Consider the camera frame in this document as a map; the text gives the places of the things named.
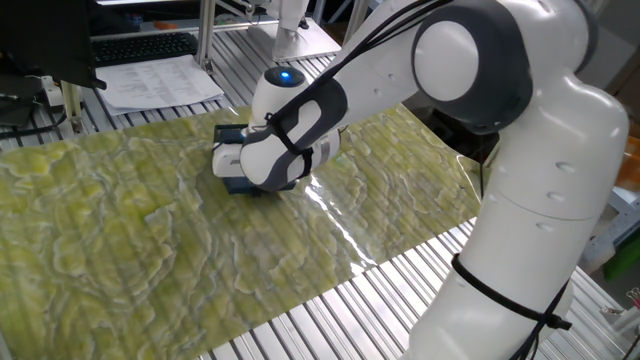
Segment dark blue inner gift box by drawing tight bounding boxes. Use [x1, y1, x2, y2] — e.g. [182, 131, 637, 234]
[213, 123, 250, 145]

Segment black arm cable with straps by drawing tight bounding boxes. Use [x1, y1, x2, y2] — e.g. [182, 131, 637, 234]
[264, 0, 574, 360]

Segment tall aluminium frame post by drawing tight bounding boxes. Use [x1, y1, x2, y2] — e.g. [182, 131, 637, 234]
[196, 0, 217, 74]

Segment black keyboard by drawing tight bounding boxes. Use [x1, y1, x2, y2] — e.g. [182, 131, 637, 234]
[91, 32, 200, 69]

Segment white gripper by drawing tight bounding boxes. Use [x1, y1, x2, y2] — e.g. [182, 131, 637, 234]
[211, 141, 250, 179]

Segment black computer monitor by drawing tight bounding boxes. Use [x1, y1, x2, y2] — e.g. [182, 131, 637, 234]
[0, 0, 108, 91]

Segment green marble pattern mat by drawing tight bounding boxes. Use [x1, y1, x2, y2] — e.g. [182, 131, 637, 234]
[0, 102, 494, 360]

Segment dark blue ribboned casing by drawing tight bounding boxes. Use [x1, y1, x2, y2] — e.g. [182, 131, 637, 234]
[221, 174, 297, 197]

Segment white stand with base plate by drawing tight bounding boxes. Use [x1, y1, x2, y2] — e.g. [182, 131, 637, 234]
[247, 0, 343, 65]

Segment short aluminium frame post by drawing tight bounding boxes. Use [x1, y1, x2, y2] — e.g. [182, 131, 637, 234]
[59, 81, 85, 135]

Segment slanted aluminium frame strut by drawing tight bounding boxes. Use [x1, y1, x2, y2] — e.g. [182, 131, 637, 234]
[343, 0, 372, 45]

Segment green plastic bin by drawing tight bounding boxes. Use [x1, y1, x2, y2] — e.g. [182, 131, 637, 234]
[602, 234, 640, 282]

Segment white printed paper sheets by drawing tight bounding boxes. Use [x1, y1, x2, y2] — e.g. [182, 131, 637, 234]
[94, 53, 225, 117]

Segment white power strip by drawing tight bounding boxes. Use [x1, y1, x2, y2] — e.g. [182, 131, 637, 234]
[39, 74, 66, 109]

